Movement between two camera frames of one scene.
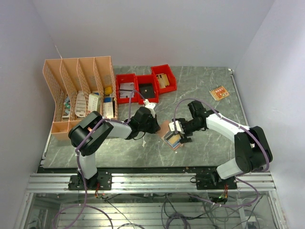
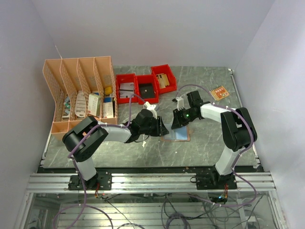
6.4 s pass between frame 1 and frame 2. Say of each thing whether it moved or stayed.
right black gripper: moved
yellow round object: stayed
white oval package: stayed
